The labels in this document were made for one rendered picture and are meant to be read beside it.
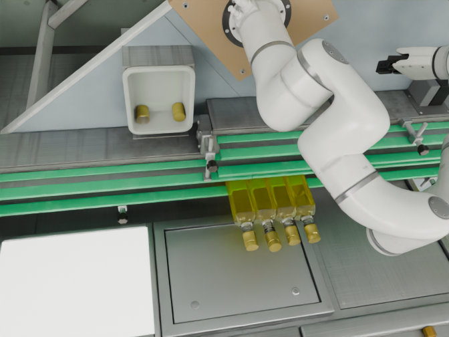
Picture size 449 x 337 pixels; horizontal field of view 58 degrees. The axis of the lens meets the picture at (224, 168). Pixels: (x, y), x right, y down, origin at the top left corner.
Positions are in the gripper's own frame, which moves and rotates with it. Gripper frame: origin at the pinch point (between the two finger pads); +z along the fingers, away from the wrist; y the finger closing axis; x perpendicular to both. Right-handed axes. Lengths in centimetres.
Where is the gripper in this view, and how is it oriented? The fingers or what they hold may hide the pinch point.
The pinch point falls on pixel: (385, 67)
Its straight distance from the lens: 116.4
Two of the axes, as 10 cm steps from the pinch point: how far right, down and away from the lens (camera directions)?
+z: -5.3, -1.5, 8.3
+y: -8.0, -2.4, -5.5
